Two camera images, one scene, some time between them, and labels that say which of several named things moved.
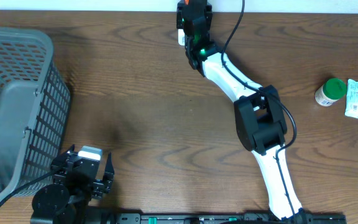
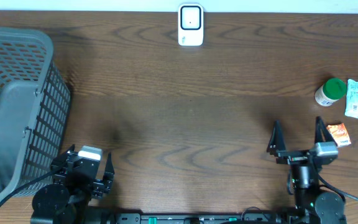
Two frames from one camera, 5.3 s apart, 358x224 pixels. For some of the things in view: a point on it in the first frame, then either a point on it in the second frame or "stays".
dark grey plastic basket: [25, 105] stays
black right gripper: [181, 6] -> [278, 147]
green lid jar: [332, 91] stays
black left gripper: [98, 188] stays
